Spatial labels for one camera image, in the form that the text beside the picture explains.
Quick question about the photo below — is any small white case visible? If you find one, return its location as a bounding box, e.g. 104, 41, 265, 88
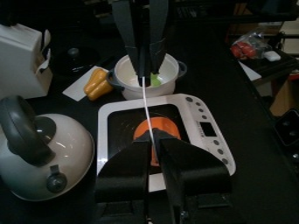
263, 50, 283, 63

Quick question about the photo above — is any white toy induction stove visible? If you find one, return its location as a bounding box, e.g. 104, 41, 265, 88
96, 93, 239, 193

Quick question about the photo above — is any white kettle with grey handle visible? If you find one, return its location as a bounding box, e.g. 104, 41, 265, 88
0, 94, 97, 203

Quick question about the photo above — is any yellow toy bell pepper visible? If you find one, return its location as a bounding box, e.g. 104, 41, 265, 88
82, 68, 114, 102

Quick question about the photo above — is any orange toy fruit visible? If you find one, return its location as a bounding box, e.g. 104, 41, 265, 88
132, 116, 182, 168

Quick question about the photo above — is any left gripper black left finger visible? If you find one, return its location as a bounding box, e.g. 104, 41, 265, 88
93, 127, 154, 204

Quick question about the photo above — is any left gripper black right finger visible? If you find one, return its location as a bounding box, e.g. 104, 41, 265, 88
152, 127, 233, 207

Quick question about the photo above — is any clear bag with red items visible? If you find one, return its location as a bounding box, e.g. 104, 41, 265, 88
229, 28, 276, 61

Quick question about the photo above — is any white paper sheet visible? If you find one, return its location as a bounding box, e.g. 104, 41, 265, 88
237, 60, 264, 82

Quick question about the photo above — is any white blade toy paring knife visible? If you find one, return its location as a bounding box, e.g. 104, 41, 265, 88
136, 43, 157, 160

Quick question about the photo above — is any white cutting board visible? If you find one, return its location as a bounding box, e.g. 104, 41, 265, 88
61, 65, 117, 102

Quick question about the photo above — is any black pot lid with knob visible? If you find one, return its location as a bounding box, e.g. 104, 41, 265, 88
50, 45, 101, 75

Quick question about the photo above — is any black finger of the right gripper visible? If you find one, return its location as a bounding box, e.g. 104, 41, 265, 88
148, 0, 169, 75
110, 0, 142, 87

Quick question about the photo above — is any black device with buttons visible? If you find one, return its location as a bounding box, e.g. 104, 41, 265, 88
272, 108, 299, 147

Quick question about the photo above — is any green toy piece in pot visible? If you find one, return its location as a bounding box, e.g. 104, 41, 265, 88
149, 73, 164, 88

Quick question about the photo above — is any white pot with grey handles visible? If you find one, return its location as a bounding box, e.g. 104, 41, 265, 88
105, 52, 188, 101

